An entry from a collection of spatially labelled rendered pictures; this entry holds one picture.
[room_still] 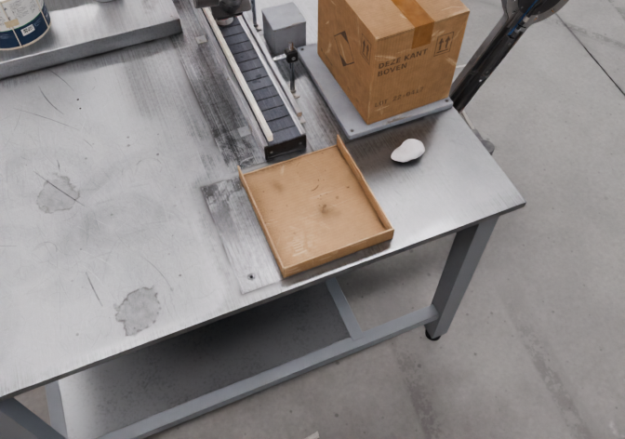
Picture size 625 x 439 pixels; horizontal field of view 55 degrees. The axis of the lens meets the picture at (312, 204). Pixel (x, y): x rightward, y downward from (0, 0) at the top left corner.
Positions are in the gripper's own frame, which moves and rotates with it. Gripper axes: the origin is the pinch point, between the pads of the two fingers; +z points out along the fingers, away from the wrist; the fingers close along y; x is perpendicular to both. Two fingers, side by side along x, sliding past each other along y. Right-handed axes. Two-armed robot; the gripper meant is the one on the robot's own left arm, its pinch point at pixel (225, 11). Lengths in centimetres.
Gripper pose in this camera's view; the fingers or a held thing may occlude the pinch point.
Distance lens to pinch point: 172.8
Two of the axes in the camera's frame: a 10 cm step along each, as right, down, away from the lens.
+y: -9.2, 3.1, -2.3
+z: -2.5, -0.2, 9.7
